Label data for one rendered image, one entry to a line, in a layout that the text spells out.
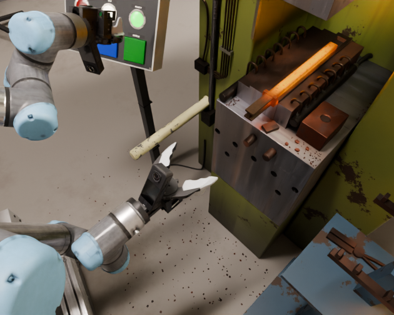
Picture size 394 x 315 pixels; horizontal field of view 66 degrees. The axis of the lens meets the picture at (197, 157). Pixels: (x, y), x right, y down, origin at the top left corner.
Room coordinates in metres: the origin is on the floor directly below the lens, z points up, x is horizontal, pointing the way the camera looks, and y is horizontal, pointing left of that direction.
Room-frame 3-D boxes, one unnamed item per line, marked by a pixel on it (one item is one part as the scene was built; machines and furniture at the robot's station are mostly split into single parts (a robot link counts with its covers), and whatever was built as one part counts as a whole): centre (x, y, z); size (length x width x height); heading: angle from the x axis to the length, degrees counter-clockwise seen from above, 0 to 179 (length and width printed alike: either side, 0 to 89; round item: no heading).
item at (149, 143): (0.84, 0.11, 0.62); 0.44 x 0.05 x 0.05; 135
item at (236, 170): (0.78, -0.40, 0.69); 0.56 x 0.38 x 0.45; 135
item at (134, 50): (0.85, 0.20, 1.01); 0.07 x 0.05 x 0.07; 70
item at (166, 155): (0.44, 0.08, 0.98); 0.09 x 0.03 x 0.06; 171
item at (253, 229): (0.78, -0.40, 0.23); 0.56 x 0.38 x 0.47; 135
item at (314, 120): (0.58, -0.37, 0.95); 0.12 x 0.09 x 0.07; 135
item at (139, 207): (0.33, 0.10, 0.97); 0.12 x 0.08 x 0.09; 135
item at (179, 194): (0.34, 0.04, 1.00); 0.09 x 0.05 x 0.02; 99
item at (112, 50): (0.88, 0.30, 1.01); 0.07 x 0.05 x 0.07; 70
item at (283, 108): (0.81, -0.35, 0.96); 0.42 x 0.20 x 0.09; 135
